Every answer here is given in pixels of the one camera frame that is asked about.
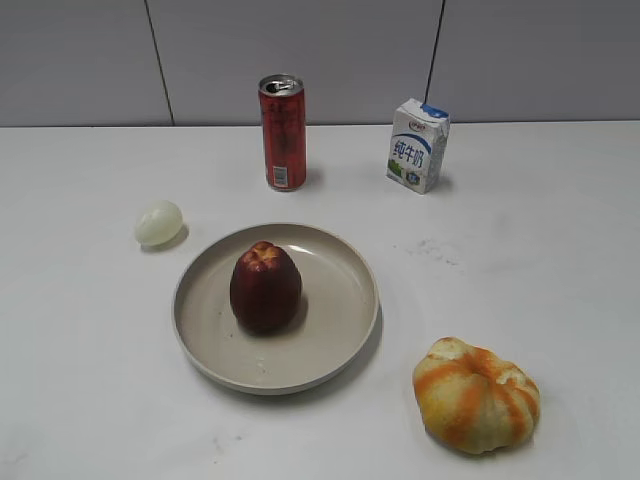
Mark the dark red apple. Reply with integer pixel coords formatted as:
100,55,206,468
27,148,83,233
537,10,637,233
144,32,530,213
230,241,302,335

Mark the beige round plate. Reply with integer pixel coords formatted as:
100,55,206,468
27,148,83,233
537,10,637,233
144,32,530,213
172,223,380,395

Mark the white blue milk carton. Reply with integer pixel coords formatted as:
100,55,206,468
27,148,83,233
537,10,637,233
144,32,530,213
386,98,450,194

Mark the red drink can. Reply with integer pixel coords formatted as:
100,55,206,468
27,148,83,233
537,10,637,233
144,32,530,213
258,73,307,191

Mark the pale white egg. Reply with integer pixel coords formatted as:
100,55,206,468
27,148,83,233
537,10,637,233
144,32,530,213
134,200,183,247

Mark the orange yellow toy pumpkin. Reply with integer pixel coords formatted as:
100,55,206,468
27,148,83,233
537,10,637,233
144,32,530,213
412,337,540,455

